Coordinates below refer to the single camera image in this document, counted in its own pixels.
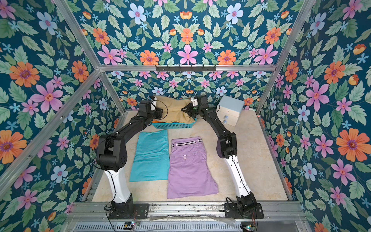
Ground khaki pants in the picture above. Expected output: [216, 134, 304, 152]
[153, 96, 195, 124]

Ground teal pants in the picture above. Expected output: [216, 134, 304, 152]
[129, 130, 170, 182]

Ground purple pants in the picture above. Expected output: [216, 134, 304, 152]
[167, 137, 219, 199]

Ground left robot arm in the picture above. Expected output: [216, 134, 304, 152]
[96, 101, 163, 219]

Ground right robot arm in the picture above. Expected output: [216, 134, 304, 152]
[181, 103, 258, 218]

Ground teal plastic basket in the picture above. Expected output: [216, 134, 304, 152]
[151, 119, 197, 129]

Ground white blue drawer box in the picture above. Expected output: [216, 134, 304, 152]
[216, 96, 244, 126]

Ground green circuit board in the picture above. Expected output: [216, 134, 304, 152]
[123, 221, 137, 231]

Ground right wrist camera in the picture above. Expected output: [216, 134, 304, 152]
[191, 95, 209, 109]

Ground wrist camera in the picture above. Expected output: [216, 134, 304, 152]
[191, 95, 209, 109]
[139, 96, 157, 113]

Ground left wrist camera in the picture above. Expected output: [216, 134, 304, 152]
[139, 96, 157, 113]

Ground black wall hook rail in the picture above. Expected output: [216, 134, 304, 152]
[155, 65, 216, 72]

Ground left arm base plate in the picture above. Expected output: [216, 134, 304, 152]
[108, 203, 149, 219]

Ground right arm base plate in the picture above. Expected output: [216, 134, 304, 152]
[224, 203, 265, 219]

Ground aluminium cage frame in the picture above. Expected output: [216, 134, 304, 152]
[1, 1, 305, 232]

